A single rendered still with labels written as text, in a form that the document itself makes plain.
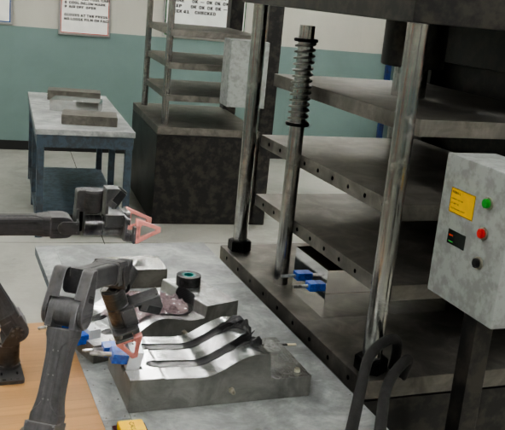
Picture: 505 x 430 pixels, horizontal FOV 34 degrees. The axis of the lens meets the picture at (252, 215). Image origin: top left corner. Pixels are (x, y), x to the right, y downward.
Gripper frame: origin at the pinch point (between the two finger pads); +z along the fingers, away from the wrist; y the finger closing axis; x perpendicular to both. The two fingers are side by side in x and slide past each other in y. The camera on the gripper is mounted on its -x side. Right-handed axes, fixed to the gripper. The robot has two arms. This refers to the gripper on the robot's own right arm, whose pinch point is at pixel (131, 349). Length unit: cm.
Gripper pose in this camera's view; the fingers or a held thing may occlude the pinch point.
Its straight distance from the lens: 215.1
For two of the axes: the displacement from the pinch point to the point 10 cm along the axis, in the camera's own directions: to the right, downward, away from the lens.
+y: -3.4, -4.3, 8.4
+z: 1.8, 8.4, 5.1
